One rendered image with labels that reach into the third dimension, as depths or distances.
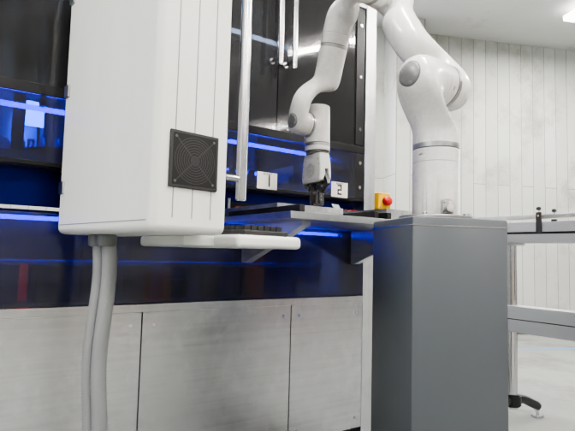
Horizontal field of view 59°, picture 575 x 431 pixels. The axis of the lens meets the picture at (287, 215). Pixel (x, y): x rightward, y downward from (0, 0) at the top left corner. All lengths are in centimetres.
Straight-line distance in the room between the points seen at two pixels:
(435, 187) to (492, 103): 454
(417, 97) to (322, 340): 102
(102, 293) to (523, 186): 505
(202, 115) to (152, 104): 11
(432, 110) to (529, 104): 476
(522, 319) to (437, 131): 141
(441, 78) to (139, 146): 75
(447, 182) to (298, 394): 99
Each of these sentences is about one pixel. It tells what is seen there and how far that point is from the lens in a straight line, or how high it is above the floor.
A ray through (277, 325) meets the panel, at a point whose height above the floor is 51.
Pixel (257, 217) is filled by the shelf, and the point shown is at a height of 87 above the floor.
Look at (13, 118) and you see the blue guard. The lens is 154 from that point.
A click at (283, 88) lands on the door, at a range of 192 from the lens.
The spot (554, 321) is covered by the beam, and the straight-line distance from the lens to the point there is 250.
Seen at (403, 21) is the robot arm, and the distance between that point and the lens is 152.
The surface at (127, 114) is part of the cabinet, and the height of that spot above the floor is 105.
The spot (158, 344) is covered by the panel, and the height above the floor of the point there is 48.
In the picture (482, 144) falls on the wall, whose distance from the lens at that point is 566.
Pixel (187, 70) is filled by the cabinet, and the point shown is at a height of 113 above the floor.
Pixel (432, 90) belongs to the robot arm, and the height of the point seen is 118.
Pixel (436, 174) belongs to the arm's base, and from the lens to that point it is 133.
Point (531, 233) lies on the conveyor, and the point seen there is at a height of 88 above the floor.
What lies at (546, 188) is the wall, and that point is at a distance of 603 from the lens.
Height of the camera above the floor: 77
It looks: 4 degrees up
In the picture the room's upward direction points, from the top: 1 degrees clockwise
